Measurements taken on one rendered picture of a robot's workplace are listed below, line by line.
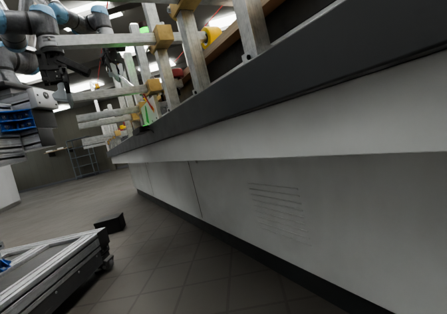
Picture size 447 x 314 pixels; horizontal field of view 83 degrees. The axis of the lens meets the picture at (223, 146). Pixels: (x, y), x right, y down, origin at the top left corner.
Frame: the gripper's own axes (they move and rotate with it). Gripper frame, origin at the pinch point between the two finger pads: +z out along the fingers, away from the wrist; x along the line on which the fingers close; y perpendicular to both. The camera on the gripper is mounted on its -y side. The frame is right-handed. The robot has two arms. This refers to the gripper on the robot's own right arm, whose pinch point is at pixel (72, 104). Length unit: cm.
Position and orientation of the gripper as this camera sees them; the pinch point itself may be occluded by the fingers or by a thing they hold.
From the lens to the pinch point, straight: 109.7
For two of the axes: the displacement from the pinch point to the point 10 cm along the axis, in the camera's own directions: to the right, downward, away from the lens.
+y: -8.5, 2.1, -4.7
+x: 4.7, -0.6, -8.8
